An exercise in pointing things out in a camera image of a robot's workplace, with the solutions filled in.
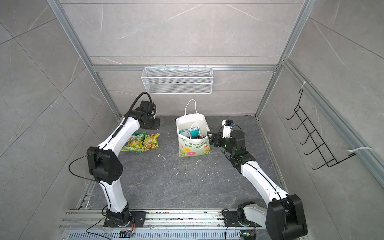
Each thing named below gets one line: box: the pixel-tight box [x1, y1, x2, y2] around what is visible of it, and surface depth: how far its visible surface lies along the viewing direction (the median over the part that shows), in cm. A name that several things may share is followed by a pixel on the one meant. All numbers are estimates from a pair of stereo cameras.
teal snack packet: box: [179, 126, 203, 139], surface depth 95 cm
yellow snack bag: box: [141, 133, 160, 152], surface depth 99 cm
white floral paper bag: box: [175, 99, 212, 157], surface depth 87 cm
